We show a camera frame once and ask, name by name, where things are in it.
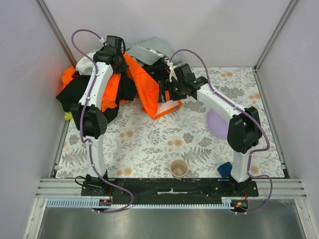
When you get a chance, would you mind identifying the orange cloth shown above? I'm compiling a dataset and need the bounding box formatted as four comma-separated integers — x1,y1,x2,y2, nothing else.
63,53,182,120

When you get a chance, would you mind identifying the black cloth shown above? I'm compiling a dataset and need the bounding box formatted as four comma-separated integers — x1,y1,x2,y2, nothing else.
142,60,170,82
56,70,137,122

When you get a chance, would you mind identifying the yellow cloth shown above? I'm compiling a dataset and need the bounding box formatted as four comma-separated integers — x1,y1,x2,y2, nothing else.
64,112,73,121

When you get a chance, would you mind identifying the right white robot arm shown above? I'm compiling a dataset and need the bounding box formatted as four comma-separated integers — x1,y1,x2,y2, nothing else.
159,62,262,183

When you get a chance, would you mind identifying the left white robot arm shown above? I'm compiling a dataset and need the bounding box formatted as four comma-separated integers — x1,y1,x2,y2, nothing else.
70,35,128,178

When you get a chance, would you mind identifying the grey cloth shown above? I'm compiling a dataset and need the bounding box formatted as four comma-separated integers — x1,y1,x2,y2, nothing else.
75,37,181,75

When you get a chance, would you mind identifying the purple plate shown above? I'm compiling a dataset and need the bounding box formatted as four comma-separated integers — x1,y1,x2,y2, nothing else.
206,110,228,139

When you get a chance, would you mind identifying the floral table mat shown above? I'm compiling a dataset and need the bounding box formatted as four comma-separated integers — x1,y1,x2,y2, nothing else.
103,67,284,178

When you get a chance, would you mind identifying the beige paper cup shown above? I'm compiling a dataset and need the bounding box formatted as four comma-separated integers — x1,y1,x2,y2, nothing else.
170,159,188,180

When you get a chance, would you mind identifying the blue cube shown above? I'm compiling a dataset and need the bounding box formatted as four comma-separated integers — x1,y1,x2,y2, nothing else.
217,162,232,179

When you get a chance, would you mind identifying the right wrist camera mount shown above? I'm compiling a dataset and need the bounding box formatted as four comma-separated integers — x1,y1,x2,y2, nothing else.
164,57,176,82

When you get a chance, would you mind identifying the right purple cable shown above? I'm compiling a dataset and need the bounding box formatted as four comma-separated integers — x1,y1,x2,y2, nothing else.
169,48,273,215

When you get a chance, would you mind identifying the purple cable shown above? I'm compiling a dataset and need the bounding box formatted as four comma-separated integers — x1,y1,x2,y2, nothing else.
71,28,135,215
169,48,273,215

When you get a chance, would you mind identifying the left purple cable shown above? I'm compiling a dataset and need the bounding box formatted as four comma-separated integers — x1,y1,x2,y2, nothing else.
71,28,135,215

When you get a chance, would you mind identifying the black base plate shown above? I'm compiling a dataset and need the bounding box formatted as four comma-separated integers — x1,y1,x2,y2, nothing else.
81,178,259,204

